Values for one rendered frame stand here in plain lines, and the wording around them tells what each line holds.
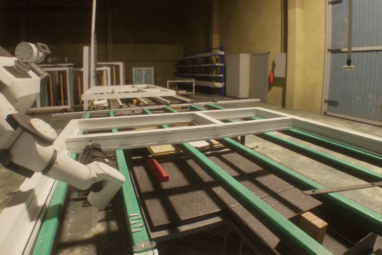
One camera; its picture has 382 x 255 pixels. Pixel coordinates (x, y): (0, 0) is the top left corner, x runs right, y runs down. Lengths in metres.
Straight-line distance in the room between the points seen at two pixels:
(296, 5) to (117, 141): 7.73
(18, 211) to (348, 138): 1.38
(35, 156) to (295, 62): 7.77
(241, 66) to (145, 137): 9.27
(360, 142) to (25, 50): 1.50
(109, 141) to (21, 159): 0.58
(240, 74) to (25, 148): 9.86
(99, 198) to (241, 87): 9.78
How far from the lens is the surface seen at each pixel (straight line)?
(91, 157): 0.82
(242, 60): 10.27
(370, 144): 1.29
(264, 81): 9.65
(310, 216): 0.92
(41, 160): 0.59
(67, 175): 0.62
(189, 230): 1.04
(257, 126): 1.38
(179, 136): 1.16
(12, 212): 0.61
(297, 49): 8.03
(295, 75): 7.97
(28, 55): 0.87
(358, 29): 7.18
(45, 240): 0.61
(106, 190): 0.70
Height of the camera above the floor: 1.23
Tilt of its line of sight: 10 degrees down
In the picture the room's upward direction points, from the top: straight up
